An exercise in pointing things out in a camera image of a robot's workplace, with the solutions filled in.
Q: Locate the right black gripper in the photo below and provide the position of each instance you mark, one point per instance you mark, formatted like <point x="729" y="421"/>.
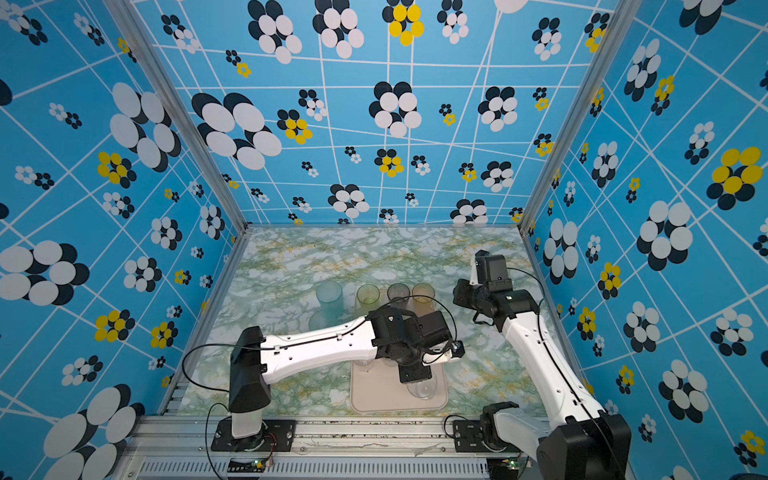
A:
<point x="461" y="293"/>

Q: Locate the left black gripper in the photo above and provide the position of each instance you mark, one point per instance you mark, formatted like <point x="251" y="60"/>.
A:
<point x="416" y="375"/>

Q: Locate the amber yellow cup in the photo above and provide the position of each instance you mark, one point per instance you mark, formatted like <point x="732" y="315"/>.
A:
<point x="423" y="299"/>

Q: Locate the grey smoky cup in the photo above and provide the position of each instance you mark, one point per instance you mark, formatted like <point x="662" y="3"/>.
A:
<point x="398" y="295"/>

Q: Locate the green transparent cup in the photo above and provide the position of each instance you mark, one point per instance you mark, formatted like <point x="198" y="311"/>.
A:
<point x="368" y="298"/>

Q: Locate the large clear glass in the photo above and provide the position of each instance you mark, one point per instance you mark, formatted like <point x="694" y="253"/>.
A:
<point x="424" y="389"/>

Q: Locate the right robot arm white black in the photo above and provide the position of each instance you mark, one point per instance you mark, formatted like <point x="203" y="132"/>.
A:
<point x="579" y="439"/>

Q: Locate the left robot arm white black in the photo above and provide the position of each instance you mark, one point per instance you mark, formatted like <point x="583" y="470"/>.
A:
<point x="257" y="362"/>

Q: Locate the pink rectangular tray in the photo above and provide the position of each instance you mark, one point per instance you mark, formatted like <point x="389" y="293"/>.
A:
<point x="376" y="388"/>

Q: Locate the tall teal cup front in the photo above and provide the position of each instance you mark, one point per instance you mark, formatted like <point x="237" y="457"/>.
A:
<point x="322" y="319"/>

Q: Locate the tall teal cup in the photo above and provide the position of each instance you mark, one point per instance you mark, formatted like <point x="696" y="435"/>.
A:
<point x="329" y="294"/>
<point x="322" y="319"/>

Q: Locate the tall teal cup rear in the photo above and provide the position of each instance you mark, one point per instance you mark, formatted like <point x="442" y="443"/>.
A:
<point x="329" y="294"/>

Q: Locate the right green circuit board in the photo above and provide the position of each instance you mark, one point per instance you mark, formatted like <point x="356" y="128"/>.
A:
<point x="503" y="467"/>

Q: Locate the green circuit board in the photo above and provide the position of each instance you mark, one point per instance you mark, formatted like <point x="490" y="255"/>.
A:
<point x="243" y="466"/>
<point x="503" y="467"/>

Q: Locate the left green circuit board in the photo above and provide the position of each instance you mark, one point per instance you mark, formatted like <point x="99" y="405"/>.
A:
<point x="243" y="466"/>

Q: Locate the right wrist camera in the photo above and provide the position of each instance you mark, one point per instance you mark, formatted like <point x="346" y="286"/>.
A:
<point x="473" y="271"/>

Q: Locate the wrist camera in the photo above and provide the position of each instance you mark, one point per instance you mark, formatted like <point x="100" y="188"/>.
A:
<point x="473" y="271"/>
<point x="457" y="350"/>

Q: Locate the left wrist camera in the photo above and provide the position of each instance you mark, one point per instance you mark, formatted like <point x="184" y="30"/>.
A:
<point x="457" y="350"/>

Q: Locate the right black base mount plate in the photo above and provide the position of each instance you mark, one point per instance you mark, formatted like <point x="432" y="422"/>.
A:
<point x="471" y="437"/>

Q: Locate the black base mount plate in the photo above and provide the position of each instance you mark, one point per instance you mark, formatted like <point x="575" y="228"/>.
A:
<point x="274" y="436"/>
<point x="471" y="437"/>

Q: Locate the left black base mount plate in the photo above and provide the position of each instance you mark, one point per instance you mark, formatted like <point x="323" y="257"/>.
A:
<point x="274" y="436"/>

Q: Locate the aluminium front rail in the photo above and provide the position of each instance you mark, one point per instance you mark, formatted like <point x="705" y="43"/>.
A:
<point x="323" y="448"/>

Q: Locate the right aluminium corner post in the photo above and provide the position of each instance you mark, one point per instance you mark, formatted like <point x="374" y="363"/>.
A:
<point x="621" y="21"/>

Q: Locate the aluminium corner post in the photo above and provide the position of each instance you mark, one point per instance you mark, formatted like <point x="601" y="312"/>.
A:
<point x="621" y="21"/>
<point x="128" y="23"/>

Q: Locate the left aluminium corner post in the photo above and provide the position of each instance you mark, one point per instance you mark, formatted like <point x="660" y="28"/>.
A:
<point x="128" y="23"/>

